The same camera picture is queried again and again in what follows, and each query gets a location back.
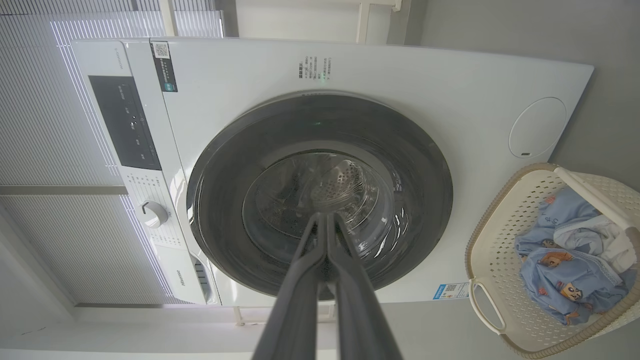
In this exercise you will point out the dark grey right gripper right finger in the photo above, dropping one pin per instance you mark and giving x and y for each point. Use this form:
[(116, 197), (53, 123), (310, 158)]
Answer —
[(365, 330)]

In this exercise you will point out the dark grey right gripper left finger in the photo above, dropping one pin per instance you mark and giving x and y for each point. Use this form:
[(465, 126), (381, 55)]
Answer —
[(295, 325)]

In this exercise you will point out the washing machine glass door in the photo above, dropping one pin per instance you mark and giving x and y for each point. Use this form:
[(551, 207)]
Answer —
[(230, 200)]

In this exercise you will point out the blue cartoon print garment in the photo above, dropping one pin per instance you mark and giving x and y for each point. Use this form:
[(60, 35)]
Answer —
[(560, 285)]

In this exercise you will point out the white garment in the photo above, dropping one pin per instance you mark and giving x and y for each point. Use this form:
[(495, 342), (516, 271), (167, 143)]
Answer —
[(600, 235)]

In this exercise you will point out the white front-load washing machine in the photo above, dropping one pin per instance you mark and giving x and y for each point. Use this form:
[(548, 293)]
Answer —
[(400, 70)]

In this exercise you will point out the blue QR code sticker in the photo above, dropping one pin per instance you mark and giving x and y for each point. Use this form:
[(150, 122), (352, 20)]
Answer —
[(450, 291)]

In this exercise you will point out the cream perforated laundry basket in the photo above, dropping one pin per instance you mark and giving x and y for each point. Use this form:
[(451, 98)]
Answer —
[(500, 260)]

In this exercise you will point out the round white filter cover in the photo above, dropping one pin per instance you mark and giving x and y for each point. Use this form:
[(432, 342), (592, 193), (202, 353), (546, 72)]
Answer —
[(537, 127)]

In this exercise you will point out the white pipe frame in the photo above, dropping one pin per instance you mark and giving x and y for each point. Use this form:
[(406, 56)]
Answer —
[(361, 20)]

